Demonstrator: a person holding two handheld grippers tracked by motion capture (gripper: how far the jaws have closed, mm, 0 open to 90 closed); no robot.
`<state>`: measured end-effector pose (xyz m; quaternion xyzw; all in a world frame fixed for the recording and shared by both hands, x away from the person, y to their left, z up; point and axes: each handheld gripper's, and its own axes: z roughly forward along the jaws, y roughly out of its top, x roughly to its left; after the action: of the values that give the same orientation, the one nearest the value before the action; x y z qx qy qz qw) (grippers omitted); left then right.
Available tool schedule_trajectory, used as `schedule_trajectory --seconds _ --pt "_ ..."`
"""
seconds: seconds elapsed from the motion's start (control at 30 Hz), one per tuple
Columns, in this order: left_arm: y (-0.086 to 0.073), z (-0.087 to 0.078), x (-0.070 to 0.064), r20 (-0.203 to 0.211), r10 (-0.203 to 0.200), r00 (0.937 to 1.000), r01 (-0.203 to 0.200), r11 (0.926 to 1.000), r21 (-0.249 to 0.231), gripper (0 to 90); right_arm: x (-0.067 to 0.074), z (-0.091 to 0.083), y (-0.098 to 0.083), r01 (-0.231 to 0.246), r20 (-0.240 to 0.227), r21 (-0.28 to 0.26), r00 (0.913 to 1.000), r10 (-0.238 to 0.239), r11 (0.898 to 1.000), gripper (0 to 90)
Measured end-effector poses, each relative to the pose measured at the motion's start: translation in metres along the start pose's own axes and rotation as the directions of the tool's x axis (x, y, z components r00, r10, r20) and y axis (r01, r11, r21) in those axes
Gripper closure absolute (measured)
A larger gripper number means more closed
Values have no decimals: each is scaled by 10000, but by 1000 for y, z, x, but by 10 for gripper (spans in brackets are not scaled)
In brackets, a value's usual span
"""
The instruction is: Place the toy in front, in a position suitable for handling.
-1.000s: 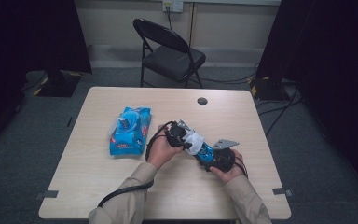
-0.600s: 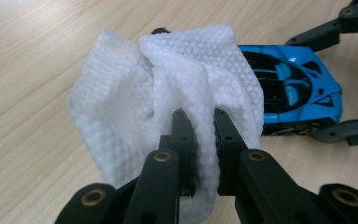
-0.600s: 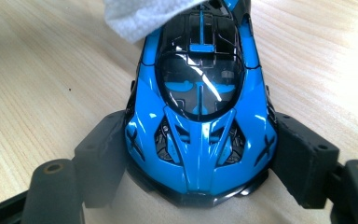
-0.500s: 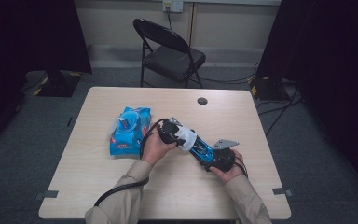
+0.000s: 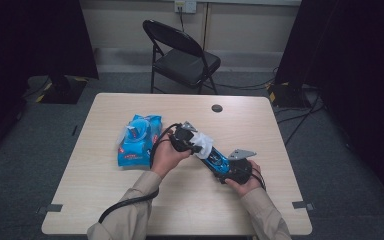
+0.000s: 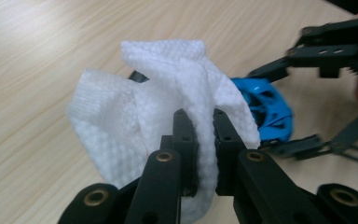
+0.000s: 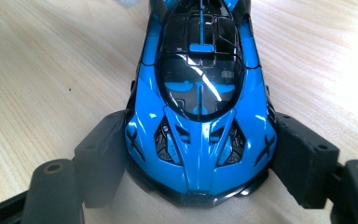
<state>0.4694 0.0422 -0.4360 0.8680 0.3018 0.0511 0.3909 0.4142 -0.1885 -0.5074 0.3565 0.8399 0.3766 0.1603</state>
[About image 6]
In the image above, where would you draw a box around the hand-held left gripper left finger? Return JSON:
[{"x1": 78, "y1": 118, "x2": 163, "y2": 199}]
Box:
[{"x1": 160, "y1": 107, "x2": 200, "y2": 198}]

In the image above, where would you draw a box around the blue toy car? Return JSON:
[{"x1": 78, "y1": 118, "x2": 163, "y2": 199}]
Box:
[{"x1": 129, "y1": 70, "x2": 295, "y2": 147}]

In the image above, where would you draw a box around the white wet wipe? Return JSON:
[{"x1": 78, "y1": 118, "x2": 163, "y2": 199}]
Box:
[{"x1": 66, "y1": 38, "x2": 261, "y2": 224}]

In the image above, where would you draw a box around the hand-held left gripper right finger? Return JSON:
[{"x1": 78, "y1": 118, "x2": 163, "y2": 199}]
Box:
[{"x1": 213, "y1": 107, "x2": 247, "y2": 197}]

